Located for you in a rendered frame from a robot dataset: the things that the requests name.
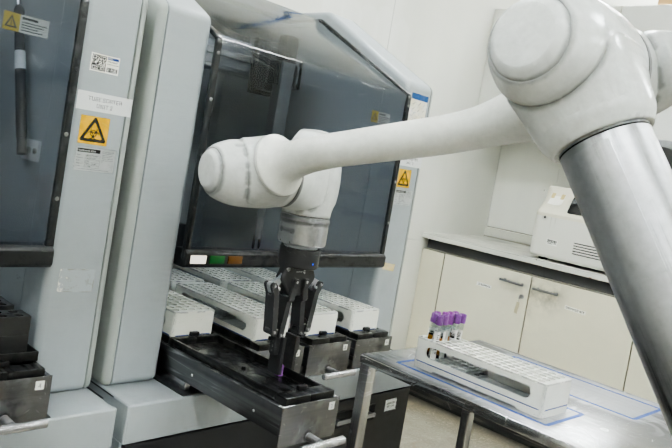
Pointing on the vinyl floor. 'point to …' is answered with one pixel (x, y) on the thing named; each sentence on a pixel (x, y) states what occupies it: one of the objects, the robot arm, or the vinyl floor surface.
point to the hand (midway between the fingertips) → (283, 353)
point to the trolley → (597, 436)
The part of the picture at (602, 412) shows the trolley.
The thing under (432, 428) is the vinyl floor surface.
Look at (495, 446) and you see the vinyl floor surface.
